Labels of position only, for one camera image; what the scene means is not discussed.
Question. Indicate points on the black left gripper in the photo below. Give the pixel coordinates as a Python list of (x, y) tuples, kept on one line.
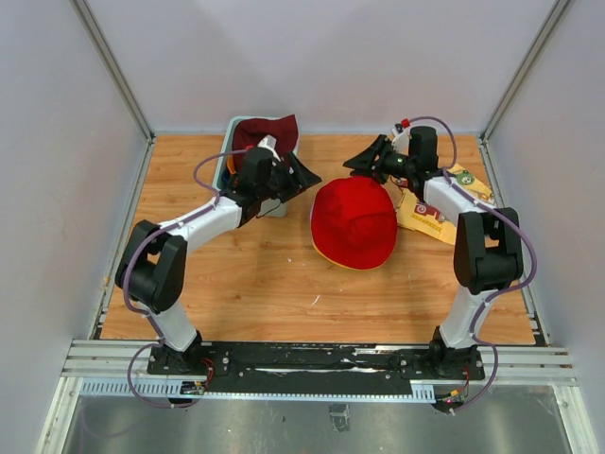
[(300, 179)]

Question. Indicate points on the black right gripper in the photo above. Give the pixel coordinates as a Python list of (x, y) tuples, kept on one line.
[(366, 164)]

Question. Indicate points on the red bucket hat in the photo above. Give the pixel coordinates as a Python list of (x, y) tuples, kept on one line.
[(353, 221)]

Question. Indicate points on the dark maroon bucket hat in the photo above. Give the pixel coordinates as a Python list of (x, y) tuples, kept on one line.
[(249, 131)]

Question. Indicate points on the yellow bucket hat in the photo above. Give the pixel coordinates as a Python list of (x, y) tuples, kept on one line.
[(336, 263)]

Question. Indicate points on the orange bucket hat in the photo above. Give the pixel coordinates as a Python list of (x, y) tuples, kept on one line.
[(230, 166)]

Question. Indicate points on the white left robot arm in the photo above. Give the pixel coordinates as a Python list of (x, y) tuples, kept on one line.
[(151, 271)]

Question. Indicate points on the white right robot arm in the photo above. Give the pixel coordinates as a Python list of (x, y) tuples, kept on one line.
[(488, 256)]

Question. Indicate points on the yellow cartoon print cloth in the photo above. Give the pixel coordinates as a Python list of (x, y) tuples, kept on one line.
[(415, 215)]

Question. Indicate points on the blue bucket hat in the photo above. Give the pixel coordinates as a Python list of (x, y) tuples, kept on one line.
[(225, 178)]

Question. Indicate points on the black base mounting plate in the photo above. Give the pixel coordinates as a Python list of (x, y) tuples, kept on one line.
[(318, 366)]

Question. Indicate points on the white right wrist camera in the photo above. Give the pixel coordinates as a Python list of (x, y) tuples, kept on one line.
[(401, 136)]

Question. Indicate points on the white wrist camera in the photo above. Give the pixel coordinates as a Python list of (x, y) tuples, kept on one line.
[(269, 142), (401, 136)]

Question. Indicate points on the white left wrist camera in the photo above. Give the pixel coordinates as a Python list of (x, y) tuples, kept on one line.
[(269, 142)]

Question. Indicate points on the grey slotted cable duct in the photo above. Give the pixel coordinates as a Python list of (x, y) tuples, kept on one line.
[(181, 389)]

